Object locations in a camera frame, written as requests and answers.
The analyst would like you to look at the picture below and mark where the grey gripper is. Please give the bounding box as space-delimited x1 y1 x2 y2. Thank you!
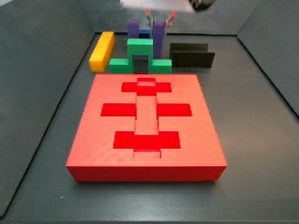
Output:
121 0 193 29

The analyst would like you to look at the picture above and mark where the purple U-shaped block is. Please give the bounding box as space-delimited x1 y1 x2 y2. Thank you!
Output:
127 19 166 59

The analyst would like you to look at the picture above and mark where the red puzzle board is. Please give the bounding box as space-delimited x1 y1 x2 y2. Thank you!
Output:
67 74 227 182

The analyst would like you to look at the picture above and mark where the green stepped block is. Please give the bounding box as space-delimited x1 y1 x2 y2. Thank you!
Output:
109 38 173 74

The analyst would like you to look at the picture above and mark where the yellow long block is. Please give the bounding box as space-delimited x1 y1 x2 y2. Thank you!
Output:
88 31 115 73

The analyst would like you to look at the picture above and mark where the black angle bracket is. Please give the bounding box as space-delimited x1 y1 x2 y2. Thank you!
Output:
170 43 215 68

